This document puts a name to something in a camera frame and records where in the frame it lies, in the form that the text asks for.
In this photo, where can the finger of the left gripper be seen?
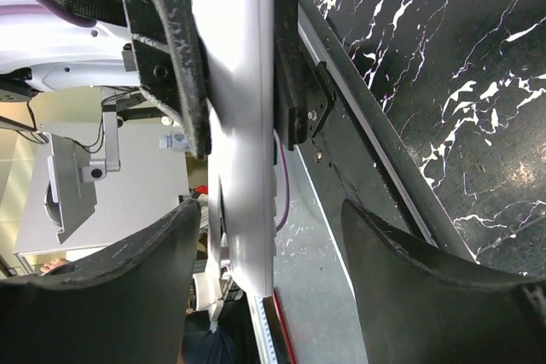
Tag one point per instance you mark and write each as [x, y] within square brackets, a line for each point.
[171, 67]
[304, 92]

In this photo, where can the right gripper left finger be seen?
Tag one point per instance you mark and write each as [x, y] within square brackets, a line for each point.
[123, 304]

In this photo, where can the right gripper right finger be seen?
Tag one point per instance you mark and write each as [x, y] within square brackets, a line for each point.
[418, 304]

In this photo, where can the white remote control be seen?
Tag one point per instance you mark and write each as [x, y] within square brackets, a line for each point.
[238, 36]

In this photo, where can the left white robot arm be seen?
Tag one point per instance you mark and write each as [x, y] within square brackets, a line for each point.
[55, 44]

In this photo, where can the plastic water bottle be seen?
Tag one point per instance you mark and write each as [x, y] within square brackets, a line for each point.
[175, 141]

